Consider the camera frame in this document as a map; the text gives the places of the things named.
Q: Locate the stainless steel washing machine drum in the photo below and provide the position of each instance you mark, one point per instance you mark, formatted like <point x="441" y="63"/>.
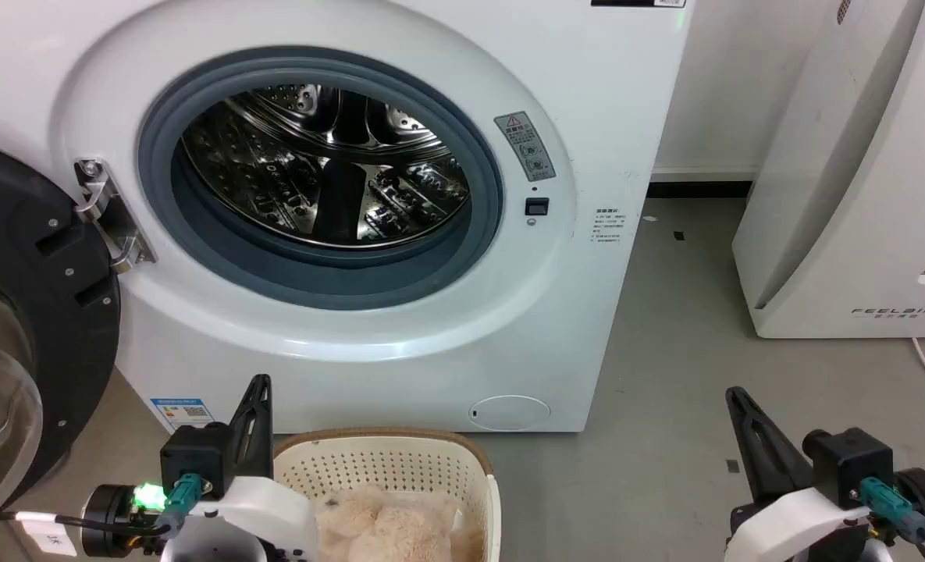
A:
<point x="275" y="156"/>

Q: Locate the black baseboard strip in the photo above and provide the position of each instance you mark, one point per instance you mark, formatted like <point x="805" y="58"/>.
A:
<point x="700" y="190"/>

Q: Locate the grey warning sticker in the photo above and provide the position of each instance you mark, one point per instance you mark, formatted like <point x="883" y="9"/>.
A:
<point x="526" y="147"/>

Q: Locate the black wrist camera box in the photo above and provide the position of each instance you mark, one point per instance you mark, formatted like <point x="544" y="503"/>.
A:
<point x="194" y="453"/>
<point x="852" y="460"/>

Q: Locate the small printed text label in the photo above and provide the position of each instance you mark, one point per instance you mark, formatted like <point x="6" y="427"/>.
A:
<point x="610" y="226"/>

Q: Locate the black washing machine door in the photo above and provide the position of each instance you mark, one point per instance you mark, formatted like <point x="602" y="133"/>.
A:
<point x="56" y="312"/>

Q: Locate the blue energy label sticker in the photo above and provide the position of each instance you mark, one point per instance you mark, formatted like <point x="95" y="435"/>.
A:
<point x="183" y="414"/>

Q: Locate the black door latch socket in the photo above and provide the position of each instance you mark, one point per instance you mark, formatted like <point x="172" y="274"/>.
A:
<point x="537" y="207"/>

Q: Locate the grey rubber door gasket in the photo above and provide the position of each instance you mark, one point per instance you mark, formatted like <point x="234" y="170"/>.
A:
<point x="275" y="275"/>

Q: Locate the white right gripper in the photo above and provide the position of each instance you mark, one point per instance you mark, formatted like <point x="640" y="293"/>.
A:
<point x="798" y="527"/>

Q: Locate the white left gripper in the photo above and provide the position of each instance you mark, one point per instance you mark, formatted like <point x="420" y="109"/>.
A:
<point x="267" y="515"/>

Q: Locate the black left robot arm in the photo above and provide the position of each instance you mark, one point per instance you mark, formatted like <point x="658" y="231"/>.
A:
<point x="111" y="519"/>

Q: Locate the teal right camera connector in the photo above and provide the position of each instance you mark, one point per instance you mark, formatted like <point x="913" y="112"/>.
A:
<point x="891" y="507"/>

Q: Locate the round white filter cover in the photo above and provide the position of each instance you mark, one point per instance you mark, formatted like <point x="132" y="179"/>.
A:
<point x="509" y="412"/>

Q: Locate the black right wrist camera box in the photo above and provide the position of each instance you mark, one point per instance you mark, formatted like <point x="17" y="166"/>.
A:
<point x="852" y="460"/>

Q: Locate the white front-load washing machine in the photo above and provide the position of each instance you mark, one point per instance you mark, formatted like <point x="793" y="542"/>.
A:
<point x="587" y="117"/>

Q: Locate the teal camera connector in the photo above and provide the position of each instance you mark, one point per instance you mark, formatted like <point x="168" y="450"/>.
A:
<point x="181" y="499"/>
<point x="891" y="507"/>

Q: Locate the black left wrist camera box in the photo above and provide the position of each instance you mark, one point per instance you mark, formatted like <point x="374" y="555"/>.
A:
<point x="194" y="453"/>

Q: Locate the chrome door hinge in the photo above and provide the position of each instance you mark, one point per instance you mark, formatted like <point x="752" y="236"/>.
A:
<point x="111" y="215"/>

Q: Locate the teal left camera connector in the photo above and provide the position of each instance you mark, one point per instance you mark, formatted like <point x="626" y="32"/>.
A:
<point x="181" y="499"/>

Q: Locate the beige plush teddy bear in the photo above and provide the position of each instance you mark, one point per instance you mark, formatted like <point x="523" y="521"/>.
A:
<point x="392" y="531"/>

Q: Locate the white air purifier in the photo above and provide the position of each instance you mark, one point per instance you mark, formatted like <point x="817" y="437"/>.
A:
<point x="860" y="195"/>

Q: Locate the cream perforated laundry basket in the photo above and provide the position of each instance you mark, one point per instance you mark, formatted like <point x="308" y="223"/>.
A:
<point x="376" y="464"/>

